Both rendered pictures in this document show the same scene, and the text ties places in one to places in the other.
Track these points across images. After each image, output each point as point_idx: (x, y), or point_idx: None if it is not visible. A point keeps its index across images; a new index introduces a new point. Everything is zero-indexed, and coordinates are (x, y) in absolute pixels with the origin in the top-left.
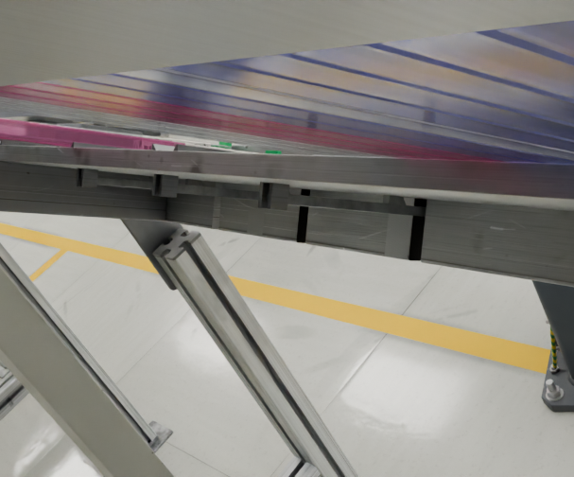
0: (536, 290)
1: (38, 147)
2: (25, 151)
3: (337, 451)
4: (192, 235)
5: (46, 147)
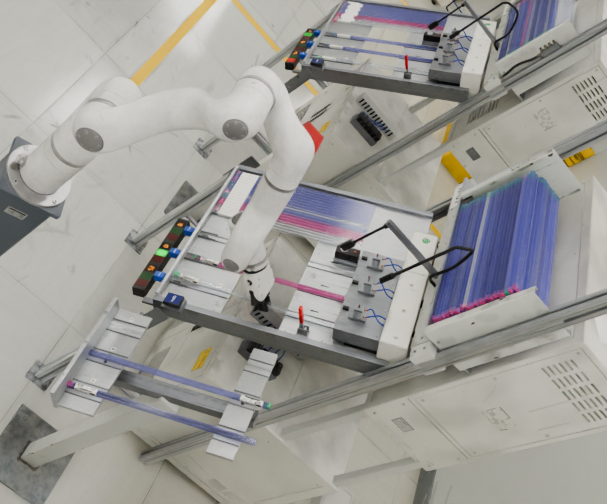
0: None
1: (237, 280)
2: (235, 285)
3: None
4: (141, 314)
5: (239, 277)
